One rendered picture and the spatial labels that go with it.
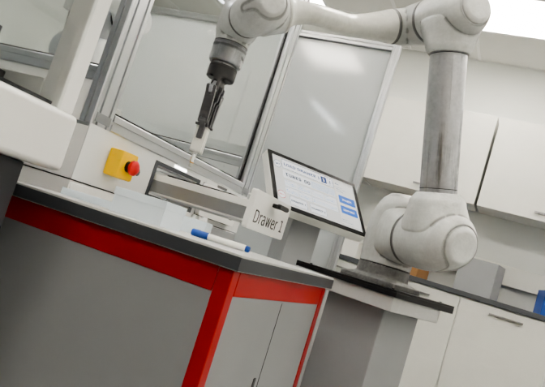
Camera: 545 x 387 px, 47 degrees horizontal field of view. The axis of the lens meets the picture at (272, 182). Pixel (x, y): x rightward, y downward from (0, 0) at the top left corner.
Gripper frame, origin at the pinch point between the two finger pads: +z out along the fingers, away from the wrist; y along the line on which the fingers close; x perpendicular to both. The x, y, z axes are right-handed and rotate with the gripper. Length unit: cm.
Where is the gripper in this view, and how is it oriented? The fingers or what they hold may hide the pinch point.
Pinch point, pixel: (199, 139)
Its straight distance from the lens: 163.4
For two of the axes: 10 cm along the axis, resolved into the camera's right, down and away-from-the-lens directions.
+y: 0.7, 1.3, 9.9
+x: -9.5, -2.9, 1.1
